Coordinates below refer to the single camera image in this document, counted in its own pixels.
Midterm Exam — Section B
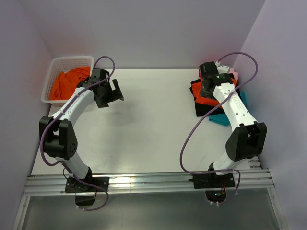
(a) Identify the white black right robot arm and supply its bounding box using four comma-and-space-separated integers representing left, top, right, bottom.
193, 62, 267, 188

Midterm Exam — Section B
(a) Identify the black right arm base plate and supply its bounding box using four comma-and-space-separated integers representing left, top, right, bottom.
189, 173, 235, 189

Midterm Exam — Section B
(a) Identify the aluminium table frame rail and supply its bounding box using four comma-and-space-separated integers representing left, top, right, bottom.
12, 143, 288, 230

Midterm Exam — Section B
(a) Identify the teal folded t-shirt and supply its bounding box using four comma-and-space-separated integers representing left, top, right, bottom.
209, 92, 247, 126

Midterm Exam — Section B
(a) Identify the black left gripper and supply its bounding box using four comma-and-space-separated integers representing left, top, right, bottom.
96, 79, 123, 108

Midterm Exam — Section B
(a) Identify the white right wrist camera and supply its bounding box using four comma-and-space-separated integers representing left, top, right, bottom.
215, 61, 230, 74

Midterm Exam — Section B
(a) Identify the pink folded t-shirt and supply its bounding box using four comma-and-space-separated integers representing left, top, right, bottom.
198, 68, 238, 81

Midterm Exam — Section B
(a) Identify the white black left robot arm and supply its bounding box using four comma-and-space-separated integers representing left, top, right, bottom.
39, 68, 124, 192

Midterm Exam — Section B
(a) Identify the orange t-shirt in basket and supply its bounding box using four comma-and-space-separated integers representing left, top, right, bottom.
49, 66, 91, 101

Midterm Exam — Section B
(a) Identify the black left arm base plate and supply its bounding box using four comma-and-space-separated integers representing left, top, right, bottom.
64, 177, 109, 193

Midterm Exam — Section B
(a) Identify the white plastic laundry basket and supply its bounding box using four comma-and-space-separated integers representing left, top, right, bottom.
41, 56, 94, 104

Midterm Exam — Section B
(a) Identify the black folded t-shirt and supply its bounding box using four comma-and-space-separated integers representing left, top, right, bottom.
189, 73, 240, 117

